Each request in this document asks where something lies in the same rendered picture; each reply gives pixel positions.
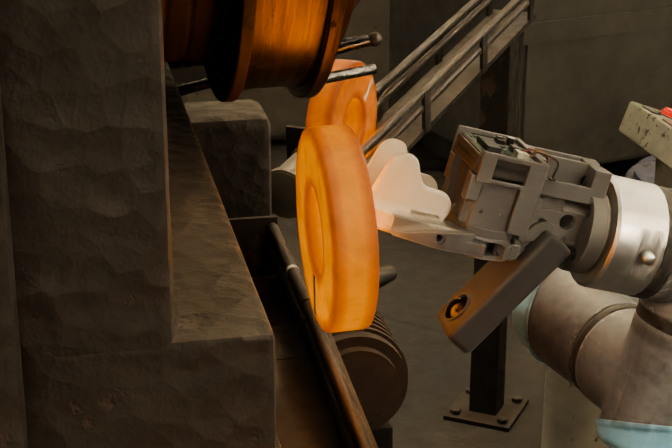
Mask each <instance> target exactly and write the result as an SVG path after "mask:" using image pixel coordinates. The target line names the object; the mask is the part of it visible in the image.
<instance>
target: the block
mask: <svg viewBox="0 0 672 448"><path fill-rule="evenodd" d="M183 104H184V106H185V109H186V112H187V114H188V117H189V119H190V121H191V124H192V126H193V129H194V132H195V134H196V137H197V139H198V142H199V144H200V147H201V149H202V152H203V155H204V157H205V160H206V162H207V165H208V167H209V170H210V172H211V175H212V178H213V180H214V183H215V185H216V188H217V190H218V193H219V196H220V198H221V201H222V203H223V206H224V208H225V211H226V213H227V216H228V218H240V217H255V216H269V215H272V185H271V124H270V122H269V120H268V117H267V115H266V114H265V112H264V110H263V109H262V107H261V105H260V103H259V102H257V101H254V100H252V99H245V100H235V101H234V102H220V101H207V102H188V103H183Z"/></svg>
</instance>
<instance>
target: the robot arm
mask: <svg viewBox="0 0 672 448"><path fill-rule="evenodd" d="M471 133H475V134H471ZM476 134H479V135H476ZM480 135H484V136H480ZM485 136H488V137H485ZM489 137H493V138H489ZM367 167H368V171H369V176H370V180H371V186H372V191H373V197H374V204H375V211H376V220H377V229H379V230H382V231H385V232H388V233H391V234H392V235H394V236H397V237H400V238H403V239H406V240H409V241H412V242H415V243H419V244H422V245H425V246H428V247H431V248H435V249H439V250H443V251H447V252H452V253H458V254H464V255H467V256H470V257H473V258H477V259H482V260H489V261H488V262H487V263H486V264H485V265H484V266H483V267H482V268H481V269H480V270H479V271H478V272H477V273H476V274H475V275H474V276H473V277H472V278H471V279H470V280H469V281H468V282H467V283H466V284H465V285H464V286H463V287H462V288H461V289H460V290H459V291H458V292H457V293H456V294H455V295H454V296H453V297H452V298H451V299H450V300H449V301H448V302H447V303H446V304H445V305H444V306H443V307H442V308H441V309H440V310H439V311H438V313H437V320H438V321H439V323H440V325H441V327H442V329H443V330H444V332H445V334H446V336H447V337H448V339H449V340H450V341H451V342H452V343H453V344H454V345H455V346H456V347H458V348H459V349H460V350H461V351H462V352H464V353H470V352H472V351H473V350H474V349H475V348H476V347H477V346H478V345H479V344H480V343H481V342H482V341H483V340H484V339H485V338H486V337H487V336H488V335H489V334H490V333H491V332H492V331H493V330H494V329H495V328H496V327H497V326H498V325H499V324H500V323H501V322H502V321H503V320H504V319H505V318H506V317H507V316H508V315H509V314H510V313H511V312H512V322H513V327H514V330H515V333H516V335H517V337H518V339H519V340H520V342H521V343H522V344H523V345H524V346H525V347H526V348H528V349H529V351H530V353H531V354H532V355H533V356H534V358H536V359H537V360H538V361H540V362H542V363H545V364H547V365H548V366H549V367H551V368H552V369H553V370H554V371H556V372H557V373H558V374H559V375H561V376H562V377H563V378H565V379H566V380H567V381H568V382H570V383H571V384H572V385H573V386H575V387H576V388H577V389H579V390H580V391H581V392H582V394H583V395H584V396H585V397H586V398H588V399H589V400H590V401H591V402H592V403H594V404H595V405H596V406H597V407H599V408H600V409H602V412H601V415H600V417H598V418H597V420H596V424H597V429H596V431H597V434H598V436H599V438H600V439H601V440H602V441H603V442H604V443H605V444H607V445H608V446H610V447H611V448H672V188H667V187H663V186H658V185H656V184H652V183H647V182H643V181H638V180H634V179H629V178H625V177H620V176H616V175H613V174H611V173H610V172H609V171H607V170H606V169H604V168H602V167H600V164H599V163H598V162H597V161H596V160H593V159H589V158H584V157H580V156H575V155H571V154H566V153H562V152H557V151H553V150H549V149H544V148H540V147H535V146H531V145H527V144H525V143H524V142H523V141H522V140H521V139H520V138H517V137H512V136H508V135H503V134H499V133H494V132H490V131H486V130H481V129H477V128H472V127H468V126H463V125H458V128H457V131H456V135H455V138H454V141H453V144H452V148H451V151H450V155H449V159H448V162H447V165H446V168H445V172H444V175H445V177H446V179H445V182H444V185H443V188H442V191H441V190H438V187H437V183H436V181H435V180H434V178H433V177H431V176H430V175H428V174H424V173H421V172H420V166H419V161H418V159H417V158H416V157H415V156H414V155H412V154H409V153H408V151H407V146H406V144H405V143H404V142H403V141H401V140H398V139H387V140H385V141H383V142H382V143H381V144H380V145H379V146H378V148H377V149H376V151H375V153H374V155H373V156H372V158H371V160H370V161H369V163H368V165H367Z"/></svg>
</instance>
